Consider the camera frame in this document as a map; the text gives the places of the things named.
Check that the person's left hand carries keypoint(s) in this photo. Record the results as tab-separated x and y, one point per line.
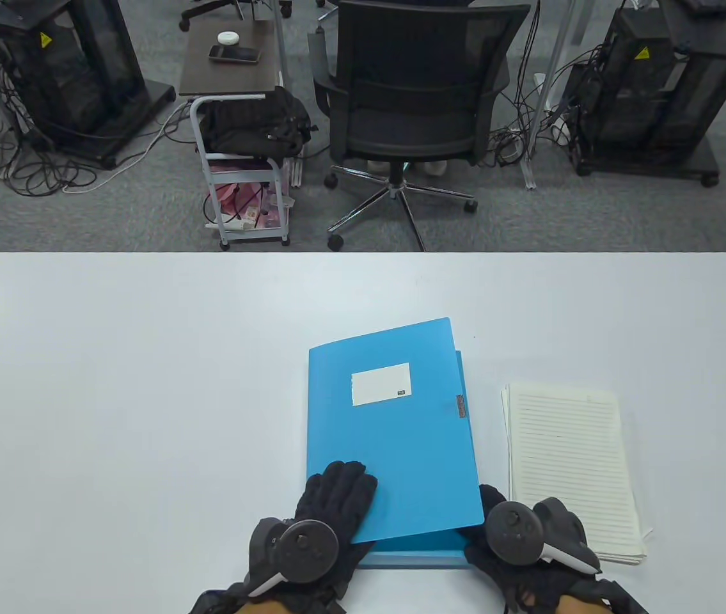
337	492

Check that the person's right hand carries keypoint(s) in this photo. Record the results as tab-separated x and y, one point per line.
529	585

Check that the blue file box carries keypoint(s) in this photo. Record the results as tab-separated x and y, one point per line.
394	460

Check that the stack of lined papers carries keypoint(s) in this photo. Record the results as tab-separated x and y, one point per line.
561	448

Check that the person's left forearm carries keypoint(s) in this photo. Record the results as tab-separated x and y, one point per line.
270	607

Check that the person's right forearm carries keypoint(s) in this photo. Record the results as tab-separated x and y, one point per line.
583	606

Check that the grey right hand controller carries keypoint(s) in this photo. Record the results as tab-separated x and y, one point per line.
513	531

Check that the grey hand controller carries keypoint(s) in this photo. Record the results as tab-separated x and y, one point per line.
513	531
305	550

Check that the grey left hand controller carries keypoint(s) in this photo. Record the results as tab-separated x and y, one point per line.
305	550

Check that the white power strip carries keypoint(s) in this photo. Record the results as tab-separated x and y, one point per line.
235	224

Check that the pink bags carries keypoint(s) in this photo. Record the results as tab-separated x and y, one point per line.
235	195

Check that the black backpack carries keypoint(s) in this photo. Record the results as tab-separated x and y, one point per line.
254	125

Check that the white cart with brown top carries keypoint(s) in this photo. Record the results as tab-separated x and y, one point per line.
228	80

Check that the white metal table leg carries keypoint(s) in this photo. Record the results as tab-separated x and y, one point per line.
547	115
283	51

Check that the black mesh office chair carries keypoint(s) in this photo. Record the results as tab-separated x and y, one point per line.
420	64

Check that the black smartphone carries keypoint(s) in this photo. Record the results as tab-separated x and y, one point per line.
235	54

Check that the white round device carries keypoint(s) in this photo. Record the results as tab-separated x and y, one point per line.
228	37

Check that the black equipment rack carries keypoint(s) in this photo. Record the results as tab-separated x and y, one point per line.
62	64
644	96

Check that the black chair base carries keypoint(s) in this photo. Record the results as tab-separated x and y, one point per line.
209	6

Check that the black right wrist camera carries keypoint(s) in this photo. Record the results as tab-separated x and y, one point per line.
622	598

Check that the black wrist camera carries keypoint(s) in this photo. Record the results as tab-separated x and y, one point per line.
622	598
219	601

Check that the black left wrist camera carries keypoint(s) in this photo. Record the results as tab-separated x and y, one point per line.
219	601

